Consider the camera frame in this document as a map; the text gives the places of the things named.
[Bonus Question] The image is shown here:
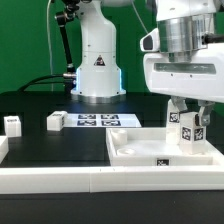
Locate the black cable bundle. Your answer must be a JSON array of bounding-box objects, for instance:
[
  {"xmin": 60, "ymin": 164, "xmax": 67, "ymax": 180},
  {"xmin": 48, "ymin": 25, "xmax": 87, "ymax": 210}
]
[{"xmin": 18, "ymin": 73, "xmax": 78, "ymax": 93}]

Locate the white square tabletop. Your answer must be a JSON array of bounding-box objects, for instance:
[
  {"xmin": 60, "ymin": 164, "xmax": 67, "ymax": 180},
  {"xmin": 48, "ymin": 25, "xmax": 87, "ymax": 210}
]
[{"xmin": 106, "ymin": 128, "xmax": 224, "ymax": 166}]

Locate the white U-shaped obstacle wall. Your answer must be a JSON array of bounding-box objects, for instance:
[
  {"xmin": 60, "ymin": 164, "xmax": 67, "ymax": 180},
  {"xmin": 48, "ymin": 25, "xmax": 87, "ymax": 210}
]
[{"xmin": 0, "ymin": 134, "xmax": 224, "ymax": 195}]

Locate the grey cable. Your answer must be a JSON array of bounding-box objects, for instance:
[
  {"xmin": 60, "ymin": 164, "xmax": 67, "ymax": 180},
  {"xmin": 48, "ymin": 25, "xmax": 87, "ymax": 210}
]
[{"xmin": 131, "ymin": 0, "xmax": 149, "ymax": 34}]

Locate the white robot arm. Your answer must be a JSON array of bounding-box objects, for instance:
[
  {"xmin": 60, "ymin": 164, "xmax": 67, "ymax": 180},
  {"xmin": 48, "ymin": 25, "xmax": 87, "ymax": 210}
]
[{"xmin": 72, "ymin": 0, "xmax": 224, "ymax": 126}]

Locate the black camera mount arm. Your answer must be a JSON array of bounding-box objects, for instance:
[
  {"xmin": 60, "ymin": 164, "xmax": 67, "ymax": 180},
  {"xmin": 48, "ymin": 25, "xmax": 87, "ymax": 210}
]
[{"xmin": 55, "ymin": 0, "xmax": 80, "ymax": 74}]

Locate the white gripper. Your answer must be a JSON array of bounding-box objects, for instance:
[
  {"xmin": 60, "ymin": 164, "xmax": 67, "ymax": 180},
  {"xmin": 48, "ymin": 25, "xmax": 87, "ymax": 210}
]
[{"xmin": 140, "ymin": 28, "xmax": 224, "ymax": 126}]

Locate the AprilTag base sheet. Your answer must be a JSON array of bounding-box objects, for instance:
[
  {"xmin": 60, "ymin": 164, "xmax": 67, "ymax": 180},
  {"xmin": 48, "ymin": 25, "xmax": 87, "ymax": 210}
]
[{"xmin": 64, "ymin": 113, "xmax": 141, "ymax": 127}]

